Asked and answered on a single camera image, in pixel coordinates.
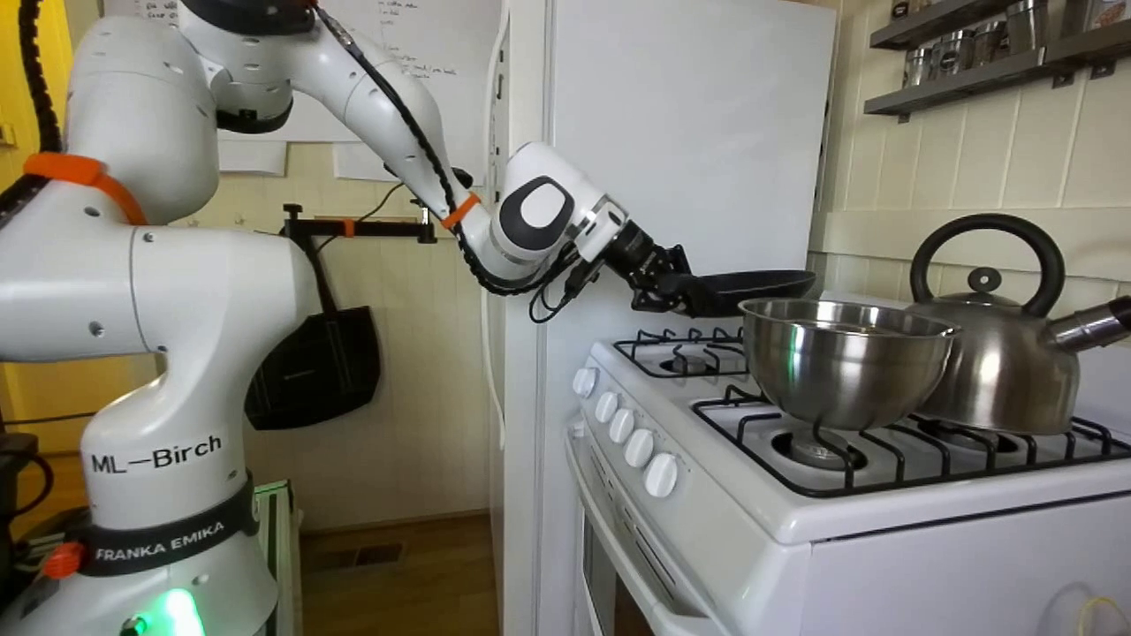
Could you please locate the grey wall shelf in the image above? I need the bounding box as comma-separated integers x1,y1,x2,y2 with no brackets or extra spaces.
862,0,1131,124

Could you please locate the black double burner grate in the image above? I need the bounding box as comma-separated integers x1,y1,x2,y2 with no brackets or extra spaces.
611,321,758,383
688,383,1131,503

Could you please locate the brown floor vent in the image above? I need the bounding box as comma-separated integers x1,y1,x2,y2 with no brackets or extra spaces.
309,537,411,581

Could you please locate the steel kettle with black handle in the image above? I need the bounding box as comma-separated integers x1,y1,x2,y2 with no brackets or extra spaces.
904,210,1131,438

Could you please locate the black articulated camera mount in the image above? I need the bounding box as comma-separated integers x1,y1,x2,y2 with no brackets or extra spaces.
280,200,441,311

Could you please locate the white oven door handle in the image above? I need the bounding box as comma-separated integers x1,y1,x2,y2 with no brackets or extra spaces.
561,419,717,630

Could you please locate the black hanging bag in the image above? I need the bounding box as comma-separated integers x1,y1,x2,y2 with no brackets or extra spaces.
239,299,384,436

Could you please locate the white gas stove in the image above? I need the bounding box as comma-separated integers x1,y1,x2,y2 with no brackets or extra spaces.
561,326,1131,636

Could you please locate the white metal stand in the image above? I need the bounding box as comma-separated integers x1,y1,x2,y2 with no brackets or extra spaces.
252,476,309,636

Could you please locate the white refrigerator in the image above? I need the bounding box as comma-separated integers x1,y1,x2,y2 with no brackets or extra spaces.
500,0,841,636

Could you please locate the silver metal bowl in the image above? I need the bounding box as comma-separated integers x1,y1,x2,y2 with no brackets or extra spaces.
739,294,963,430

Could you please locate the round gas burner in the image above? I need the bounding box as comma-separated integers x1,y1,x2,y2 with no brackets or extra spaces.
772,424,870,472
649,351,712,376

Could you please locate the metal canister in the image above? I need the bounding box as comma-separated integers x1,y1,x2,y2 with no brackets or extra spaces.
903,42,938,87
1005,0,1055,56

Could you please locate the black frying pan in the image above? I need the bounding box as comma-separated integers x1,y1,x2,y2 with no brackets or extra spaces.
679,266,820,321

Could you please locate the black robot cable conduit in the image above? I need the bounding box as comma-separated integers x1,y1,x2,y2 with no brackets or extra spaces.
10,0,599,327

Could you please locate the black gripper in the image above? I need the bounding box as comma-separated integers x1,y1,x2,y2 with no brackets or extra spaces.
599,220,707,317

